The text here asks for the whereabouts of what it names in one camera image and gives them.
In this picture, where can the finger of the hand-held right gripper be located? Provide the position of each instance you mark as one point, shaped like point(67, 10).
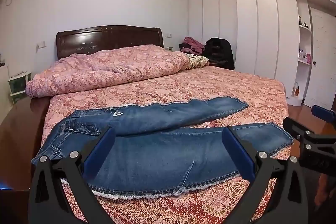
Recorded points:
point(324, 113)
point(294, 127)

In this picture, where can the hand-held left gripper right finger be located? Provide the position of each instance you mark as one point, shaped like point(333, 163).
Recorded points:
point(237, 155)

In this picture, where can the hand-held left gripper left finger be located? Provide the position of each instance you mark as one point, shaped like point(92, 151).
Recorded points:
point(101, 153)

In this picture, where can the blue denim pants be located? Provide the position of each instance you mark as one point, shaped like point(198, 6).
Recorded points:
point(157, 150)

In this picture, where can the amber bottle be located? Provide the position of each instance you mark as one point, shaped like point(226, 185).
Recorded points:
point(297, 91)

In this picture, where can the white door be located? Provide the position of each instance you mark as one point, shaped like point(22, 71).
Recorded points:
point(321, 56)

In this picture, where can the pink floral bedspread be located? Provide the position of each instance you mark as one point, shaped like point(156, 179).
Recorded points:
point(210, 82)

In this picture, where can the brown wooden footboard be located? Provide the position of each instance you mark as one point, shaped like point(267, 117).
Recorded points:
point(18, 140)

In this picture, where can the pink floral quilt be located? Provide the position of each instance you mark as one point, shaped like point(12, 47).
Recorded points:
point(105, 69)

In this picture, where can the cream floral pillow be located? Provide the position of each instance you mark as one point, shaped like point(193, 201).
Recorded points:
point(198, 61)

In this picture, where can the white wardrobe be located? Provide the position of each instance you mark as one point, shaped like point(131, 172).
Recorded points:
point(262, 29)

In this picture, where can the black backpack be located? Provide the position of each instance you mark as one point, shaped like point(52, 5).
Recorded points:
point(219, 53)

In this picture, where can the white green bedside cabinet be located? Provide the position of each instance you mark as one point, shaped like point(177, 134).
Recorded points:
point(18, 85)

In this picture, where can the dark wooden headboard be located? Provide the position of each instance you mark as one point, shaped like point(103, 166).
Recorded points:
point(105, 39)

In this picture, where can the pile of pink clothes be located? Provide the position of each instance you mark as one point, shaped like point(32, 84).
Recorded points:
point(193, 44)

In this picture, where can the white wall socket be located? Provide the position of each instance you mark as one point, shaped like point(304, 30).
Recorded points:
point(168, 36)
point(41, 45)

